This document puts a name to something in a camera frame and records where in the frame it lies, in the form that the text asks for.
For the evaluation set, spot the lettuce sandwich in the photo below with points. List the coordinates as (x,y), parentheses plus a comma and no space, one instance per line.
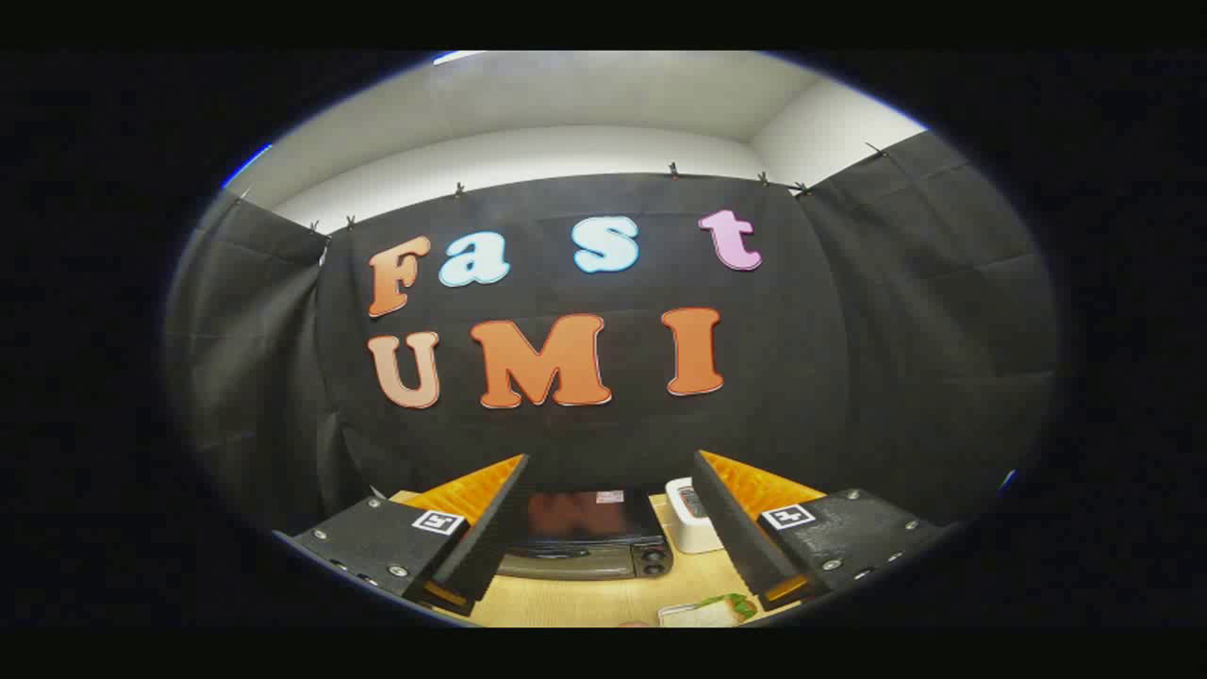
(702,615)

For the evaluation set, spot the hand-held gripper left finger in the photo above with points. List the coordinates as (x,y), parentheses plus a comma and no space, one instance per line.
(490,538)

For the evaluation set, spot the black toaster oven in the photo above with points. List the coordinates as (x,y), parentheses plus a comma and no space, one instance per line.
(585,514)

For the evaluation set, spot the white pop-up toaster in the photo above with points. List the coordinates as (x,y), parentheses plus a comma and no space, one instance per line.
(693,538)

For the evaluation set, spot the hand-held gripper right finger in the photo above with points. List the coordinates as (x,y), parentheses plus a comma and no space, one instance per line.
(731,528)

